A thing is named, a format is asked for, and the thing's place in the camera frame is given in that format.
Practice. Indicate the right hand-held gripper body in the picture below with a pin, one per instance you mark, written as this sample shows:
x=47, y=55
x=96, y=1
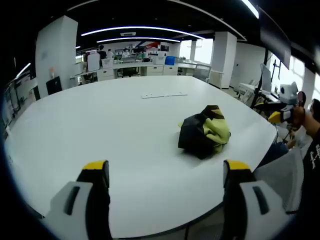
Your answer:
x=287, y=93

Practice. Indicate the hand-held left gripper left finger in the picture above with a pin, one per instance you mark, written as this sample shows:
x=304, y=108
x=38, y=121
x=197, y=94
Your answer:
x=97, y=200

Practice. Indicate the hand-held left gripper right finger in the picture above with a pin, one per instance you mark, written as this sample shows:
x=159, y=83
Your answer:
x=235, y=200

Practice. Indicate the yellow black blue garment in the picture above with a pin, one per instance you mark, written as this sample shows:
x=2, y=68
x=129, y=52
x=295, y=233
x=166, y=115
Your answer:
x=197, y=135

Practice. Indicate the person's right hand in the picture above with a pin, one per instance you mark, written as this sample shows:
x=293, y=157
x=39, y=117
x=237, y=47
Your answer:
x=298, y=117

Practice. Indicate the computer monitor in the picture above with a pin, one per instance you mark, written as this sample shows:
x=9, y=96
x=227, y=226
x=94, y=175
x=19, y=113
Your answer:
x=266, y=78

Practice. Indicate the black tripod stand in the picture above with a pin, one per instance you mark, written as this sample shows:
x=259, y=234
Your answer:
x=257, y=92

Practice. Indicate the person's blue trousers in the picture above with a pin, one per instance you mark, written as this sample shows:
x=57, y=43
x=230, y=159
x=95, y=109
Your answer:
x=273, y=152

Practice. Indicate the person's black shirt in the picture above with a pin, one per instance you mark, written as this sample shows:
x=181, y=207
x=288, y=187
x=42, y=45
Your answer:
x=312, y=162

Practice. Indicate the white mesh office chair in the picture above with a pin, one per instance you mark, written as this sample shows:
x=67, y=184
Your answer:
x=202, y=72

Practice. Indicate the blue storage bin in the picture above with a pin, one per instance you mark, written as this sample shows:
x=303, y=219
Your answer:
x=170, y=61

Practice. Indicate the black office chair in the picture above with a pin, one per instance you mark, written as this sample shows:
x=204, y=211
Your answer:
x=54, y=86

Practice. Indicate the white tall cabinet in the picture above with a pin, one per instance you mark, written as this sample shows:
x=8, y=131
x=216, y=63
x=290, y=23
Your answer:
x=93, y=62

